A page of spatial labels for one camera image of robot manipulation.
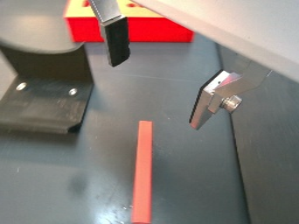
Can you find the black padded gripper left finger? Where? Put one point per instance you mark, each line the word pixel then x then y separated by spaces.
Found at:
pixel 113 30

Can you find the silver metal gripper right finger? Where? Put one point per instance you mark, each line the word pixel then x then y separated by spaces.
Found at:
pixel 240 75

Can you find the red double-square bar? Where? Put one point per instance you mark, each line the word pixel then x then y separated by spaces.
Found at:
pixel 141 201

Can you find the red shape-sorting board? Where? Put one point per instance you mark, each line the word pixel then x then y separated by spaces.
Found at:
pixel 147 26

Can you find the black curved holder stand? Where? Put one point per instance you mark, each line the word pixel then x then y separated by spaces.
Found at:
pixel 48 96

